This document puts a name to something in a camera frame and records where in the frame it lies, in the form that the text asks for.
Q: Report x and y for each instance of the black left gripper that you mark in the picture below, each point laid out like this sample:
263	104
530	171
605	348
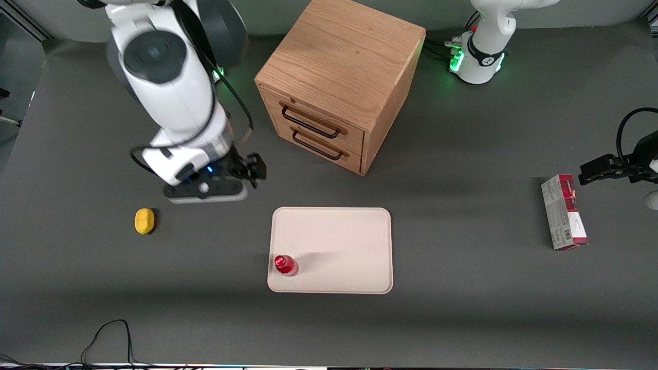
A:
633	165

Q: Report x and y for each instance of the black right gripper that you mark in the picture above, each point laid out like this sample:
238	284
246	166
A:
239	165

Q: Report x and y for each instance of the red coke bottle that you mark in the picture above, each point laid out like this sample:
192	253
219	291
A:
285	265

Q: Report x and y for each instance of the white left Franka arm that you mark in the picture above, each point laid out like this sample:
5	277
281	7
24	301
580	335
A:
486	61

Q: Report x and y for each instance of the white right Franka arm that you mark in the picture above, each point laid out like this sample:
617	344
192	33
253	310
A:
169	92

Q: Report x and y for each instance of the white rectangular plastic tray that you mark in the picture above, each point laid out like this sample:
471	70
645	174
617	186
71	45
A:
339	241

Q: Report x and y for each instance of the grey and red carton box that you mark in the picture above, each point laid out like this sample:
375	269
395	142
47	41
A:
564	213

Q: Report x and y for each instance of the wooden drawer front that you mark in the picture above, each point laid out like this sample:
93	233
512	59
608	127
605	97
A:
354	163
272	103

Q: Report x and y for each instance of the yellow lemon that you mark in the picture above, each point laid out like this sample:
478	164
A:
144	221

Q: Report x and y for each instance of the wooden two-drawer cabinet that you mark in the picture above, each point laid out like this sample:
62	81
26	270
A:
339	56

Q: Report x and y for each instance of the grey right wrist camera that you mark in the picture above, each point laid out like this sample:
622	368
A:
205	192

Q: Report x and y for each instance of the aluminium frame rail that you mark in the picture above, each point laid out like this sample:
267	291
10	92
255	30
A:
25	23

